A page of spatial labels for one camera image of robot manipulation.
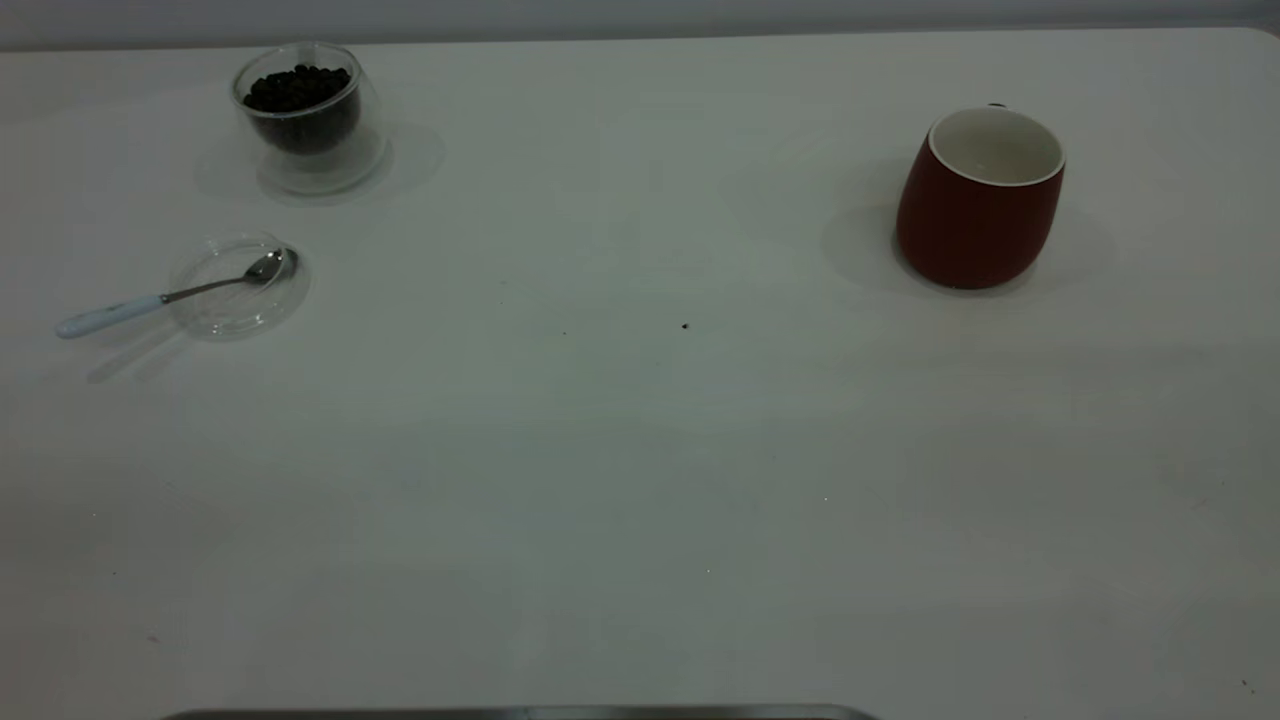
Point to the clear glass saucer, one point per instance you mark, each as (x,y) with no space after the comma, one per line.
(225,305)

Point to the heap of coffee beans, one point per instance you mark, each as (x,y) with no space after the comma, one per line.
(298,95)

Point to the double-wall glass cup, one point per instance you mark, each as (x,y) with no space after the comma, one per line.
(335,165)

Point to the red ceramic cup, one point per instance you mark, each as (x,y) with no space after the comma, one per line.
(975,230)

